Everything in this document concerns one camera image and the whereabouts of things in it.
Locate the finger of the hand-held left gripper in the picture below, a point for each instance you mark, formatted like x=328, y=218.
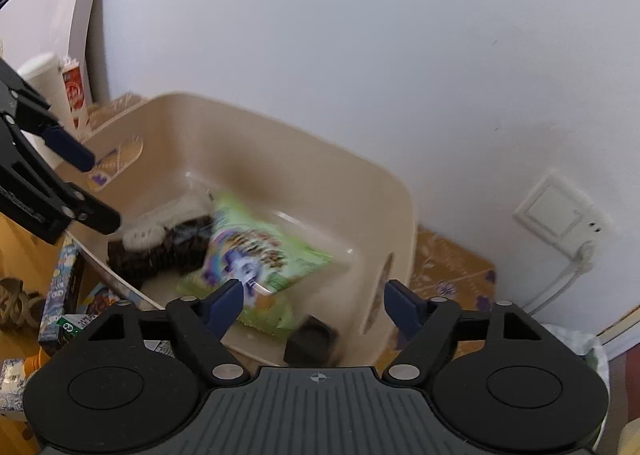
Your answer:
x=67, y=147
x=95, y=215

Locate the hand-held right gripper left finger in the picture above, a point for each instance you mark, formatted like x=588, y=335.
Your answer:
x=225, y=305

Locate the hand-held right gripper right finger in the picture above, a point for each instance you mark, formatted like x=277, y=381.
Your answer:
x=402, y=307

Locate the green snack packet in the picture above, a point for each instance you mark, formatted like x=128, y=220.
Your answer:
x=240, y=245

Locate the tall blue cartoon box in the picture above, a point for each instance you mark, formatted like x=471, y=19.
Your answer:
x=57, y=290

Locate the colourful cartoon tissue pack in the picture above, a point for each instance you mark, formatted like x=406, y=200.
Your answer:
x=97, y=302

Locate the green and white packet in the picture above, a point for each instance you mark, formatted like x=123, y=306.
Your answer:
x=72, y=325

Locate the beige plastic storage bin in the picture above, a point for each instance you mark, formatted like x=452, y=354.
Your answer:
x=280, y=170

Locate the wooden desktop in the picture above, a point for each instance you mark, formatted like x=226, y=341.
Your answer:
x=22, y=260

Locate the red and white carton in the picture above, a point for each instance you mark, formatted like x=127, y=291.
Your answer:
x=75, y=95

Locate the white lidded paper cup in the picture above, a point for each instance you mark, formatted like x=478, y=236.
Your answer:
x=47, y=85

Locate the dark brown fuzzy item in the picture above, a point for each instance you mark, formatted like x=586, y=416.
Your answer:
x=170, y=252

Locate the small black box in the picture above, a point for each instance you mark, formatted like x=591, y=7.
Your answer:
x=310, y=340

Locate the pale pink leaning board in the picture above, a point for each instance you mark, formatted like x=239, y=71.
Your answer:
x=50, y=20

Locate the blue and white pack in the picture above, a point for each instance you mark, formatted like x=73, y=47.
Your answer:
x=10, y=380

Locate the white plastic bag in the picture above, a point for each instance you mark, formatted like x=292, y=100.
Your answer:
x=575, y=340

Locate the light wooden skirting strip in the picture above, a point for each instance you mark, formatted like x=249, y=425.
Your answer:
x=620, y=325

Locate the beige round object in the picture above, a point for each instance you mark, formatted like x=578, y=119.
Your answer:
x=631, y=435

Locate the white wall socket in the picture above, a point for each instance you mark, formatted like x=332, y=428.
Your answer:
x=550, y=205

